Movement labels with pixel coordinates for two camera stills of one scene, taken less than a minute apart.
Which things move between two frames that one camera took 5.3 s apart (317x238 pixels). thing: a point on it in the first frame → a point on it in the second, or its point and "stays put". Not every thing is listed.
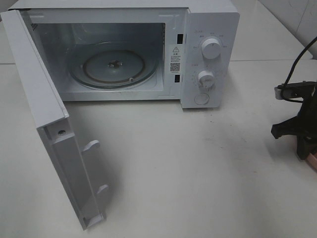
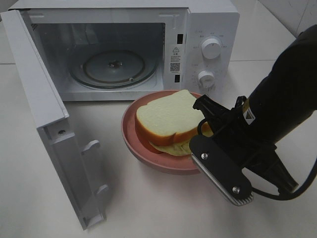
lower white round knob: x=206 y=79 stays put
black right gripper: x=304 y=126 → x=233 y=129
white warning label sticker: x=175 y=58 stays put
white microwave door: x=52 y=120 stays put
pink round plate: x=311 y=159 → x=177 y=164
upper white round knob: x=211 y=48 stays put
